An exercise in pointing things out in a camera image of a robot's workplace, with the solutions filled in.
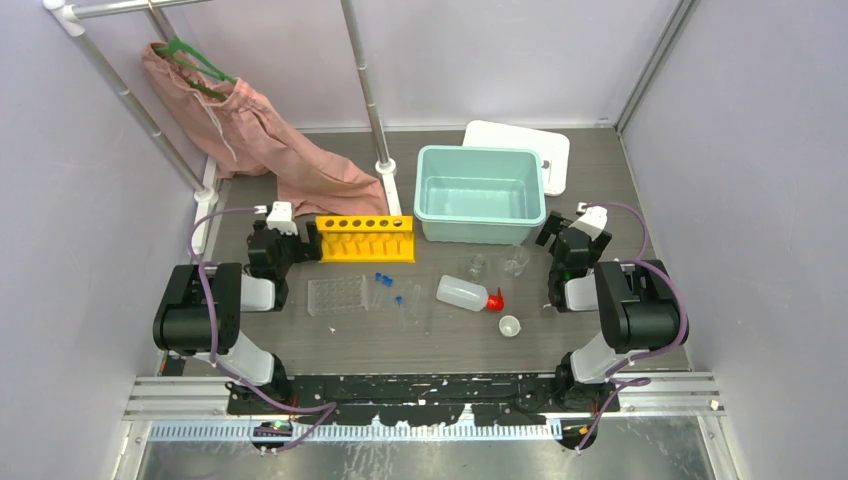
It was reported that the blue capped tube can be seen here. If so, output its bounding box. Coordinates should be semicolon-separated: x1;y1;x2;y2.
395;295;406;331
370;272;385;312
380;274;393;297

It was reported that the large clear test tube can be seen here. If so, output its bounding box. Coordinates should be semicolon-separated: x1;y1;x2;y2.
407;284;422;324

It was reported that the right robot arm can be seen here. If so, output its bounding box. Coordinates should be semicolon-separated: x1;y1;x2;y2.
535;207;689;411

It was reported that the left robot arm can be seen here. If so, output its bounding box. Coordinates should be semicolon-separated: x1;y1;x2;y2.
152;220;322;413

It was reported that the glass beaker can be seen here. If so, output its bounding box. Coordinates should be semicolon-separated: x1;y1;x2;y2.
503;245;531;277

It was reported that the yellow test tube rack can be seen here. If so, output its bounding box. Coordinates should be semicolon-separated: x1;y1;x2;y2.
315;215;416;263

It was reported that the metal clothes rack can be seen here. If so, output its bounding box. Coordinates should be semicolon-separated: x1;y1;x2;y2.
42;0;403;257

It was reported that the clear well plate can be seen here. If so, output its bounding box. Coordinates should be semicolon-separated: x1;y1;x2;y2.
307;275;369;317

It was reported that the white bin lid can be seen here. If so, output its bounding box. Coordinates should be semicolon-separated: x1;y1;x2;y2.
460;120;571;197

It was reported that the small glass flask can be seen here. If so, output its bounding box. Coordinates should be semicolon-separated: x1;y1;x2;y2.
465;255;489;280

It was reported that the teal plastic bin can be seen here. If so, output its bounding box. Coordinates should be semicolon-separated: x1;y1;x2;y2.
414;145;547;245

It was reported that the small white cup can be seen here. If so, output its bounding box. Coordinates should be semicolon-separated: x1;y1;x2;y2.
498;315;522;338

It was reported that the white squeeze bottle red cap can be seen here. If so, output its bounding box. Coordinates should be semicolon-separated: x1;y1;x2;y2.
436;275;505;312

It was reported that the pink cloth garment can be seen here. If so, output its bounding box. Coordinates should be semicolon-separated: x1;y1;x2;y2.
140;45;389;215

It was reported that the green clothes hanger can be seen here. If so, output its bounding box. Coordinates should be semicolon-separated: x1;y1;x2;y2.
145;37;237;102

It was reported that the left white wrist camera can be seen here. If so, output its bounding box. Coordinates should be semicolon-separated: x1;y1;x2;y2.
253;201;299;236

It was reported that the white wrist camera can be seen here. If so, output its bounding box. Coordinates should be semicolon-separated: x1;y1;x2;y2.
570;202;608;241
253;201;299;236

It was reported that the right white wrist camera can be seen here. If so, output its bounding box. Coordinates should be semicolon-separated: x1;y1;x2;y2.
570;202;608;241

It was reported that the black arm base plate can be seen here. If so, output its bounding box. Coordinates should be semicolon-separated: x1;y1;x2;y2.
226;372;613;427

